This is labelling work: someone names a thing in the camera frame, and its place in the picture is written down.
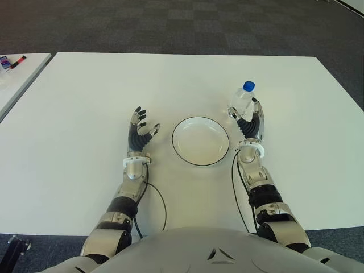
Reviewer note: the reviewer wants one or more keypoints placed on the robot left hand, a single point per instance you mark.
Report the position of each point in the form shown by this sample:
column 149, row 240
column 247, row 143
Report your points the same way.
column 138, row 139

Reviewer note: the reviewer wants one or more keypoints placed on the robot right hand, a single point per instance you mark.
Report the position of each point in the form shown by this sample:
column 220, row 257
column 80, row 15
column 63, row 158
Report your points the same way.
column 254, row 129

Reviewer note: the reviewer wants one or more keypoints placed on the clear bottle with blue cap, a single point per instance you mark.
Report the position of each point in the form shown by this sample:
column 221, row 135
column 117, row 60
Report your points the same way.
column 241, row 98

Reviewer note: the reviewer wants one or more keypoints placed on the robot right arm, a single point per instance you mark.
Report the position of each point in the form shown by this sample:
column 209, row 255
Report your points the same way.
column 264, row 196

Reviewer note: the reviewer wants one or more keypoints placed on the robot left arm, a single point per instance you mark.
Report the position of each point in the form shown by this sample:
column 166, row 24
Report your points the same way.
column 125, row 199

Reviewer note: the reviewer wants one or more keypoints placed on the white plate with black rim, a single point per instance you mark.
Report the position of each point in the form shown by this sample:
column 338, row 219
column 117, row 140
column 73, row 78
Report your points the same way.
column 199, row 142

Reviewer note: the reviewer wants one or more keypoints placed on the grey robot torso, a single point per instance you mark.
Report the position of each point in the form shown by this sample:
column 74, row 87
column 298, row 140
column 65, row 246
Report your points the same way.
column 199, row 253

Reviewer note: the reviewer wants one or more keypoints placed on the white side table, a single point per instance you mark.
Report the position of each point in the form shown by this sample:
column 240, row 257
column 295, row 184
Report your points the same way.
column 20, row 76

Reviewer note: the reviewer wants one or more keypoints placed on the small blue box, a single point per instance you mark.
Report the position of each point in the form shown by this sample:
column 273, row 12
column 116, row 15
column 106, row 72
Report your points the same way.
column 4, row 62

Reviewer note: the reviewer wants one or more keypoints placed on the white furniture edge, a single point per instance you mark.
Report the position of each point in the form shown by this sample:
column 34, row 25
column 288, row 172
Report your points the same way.
column 354, row 5

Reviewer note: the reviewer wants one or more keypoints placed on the black stand with caster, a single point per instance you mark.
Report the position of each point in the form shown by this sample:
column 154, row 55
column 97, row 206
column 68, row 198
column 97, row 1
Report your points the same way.
column 14, row 250

